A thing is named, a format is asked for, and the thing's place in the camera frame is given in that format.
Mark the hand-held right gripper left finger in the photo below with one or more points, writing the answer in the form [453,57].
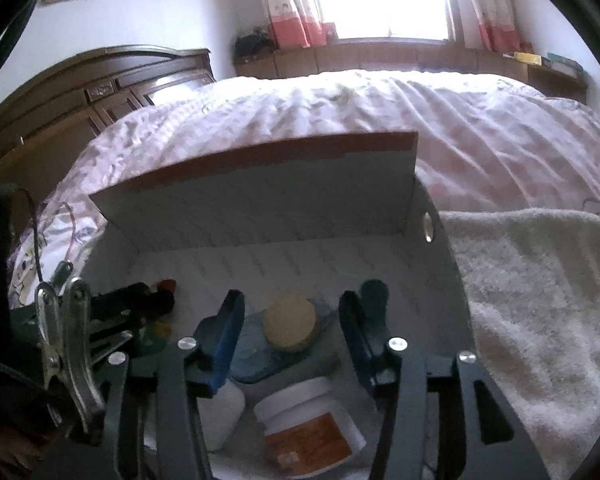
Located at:
[227,345]

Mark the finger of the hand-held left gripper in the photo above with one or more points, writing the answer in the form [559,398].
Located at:
[130,302]
[112,337]

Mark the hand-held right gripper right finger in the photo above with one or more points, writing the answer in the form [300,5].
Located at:
[355,350]

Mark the blue correction tape dispenser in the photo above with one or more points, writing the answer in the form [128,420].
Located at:
[252,355]

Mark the small red toy figure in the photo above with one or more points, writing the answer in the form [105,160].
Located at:
[168,286]

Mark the green cartoon printed tube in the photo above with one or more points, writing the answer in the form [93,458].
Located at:
[157,342]

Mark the tan round wooden block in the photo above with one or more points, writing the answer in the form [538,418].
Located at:
[290,322]

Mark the white plastic bottle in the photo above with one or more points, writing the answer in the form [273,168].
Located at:
[225,415]

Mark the white jar with orange label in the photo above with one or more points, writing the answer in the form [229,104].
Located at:
[305,435]

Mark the red cardboard box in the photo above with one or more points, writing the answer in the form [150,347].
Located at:
[280,195]

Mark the dark wooden headboard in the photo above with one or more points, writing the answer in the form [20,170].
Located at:
[55,90]

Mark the white towel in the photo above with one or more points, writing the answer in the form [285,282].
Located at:
[530,310]

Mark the pink printed duvet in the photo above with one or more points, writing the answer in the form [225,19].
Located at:
[330,105]

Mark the dark bag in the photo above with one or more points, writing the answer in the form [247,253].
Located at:
[252,44]

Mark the wooden windowsill cabinet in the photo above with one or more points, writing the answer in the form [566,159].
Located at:
[380,55]

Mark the yellow book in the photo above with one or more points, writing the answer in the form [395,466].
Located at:
[522,57]

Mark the pink patterned curtain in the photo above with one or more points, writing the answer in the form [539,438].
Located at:
[490,5]
[290,0]

